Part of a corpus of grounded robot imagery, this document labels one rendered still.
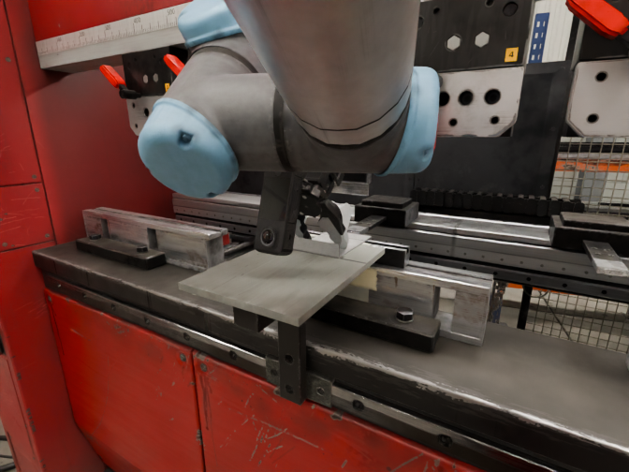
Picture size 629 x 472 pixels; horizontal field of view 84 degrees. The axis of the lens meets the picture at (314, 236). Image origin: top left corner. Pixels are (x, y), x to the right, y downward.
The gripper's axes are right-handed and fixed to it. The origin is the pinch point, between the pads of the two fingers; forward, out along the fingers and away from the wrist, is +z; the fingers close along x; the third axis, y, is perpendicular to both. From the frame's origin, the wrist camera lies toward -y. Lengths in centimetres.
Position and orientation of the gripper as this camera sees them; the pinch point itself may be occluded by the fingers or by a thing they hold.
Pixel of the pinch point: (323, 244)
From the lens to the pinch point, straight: 56.3
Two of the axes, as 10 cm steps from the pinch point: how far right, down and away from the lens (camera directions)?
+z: 3.2, 5.8, 7.5
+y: 3.8, -8.0, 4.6
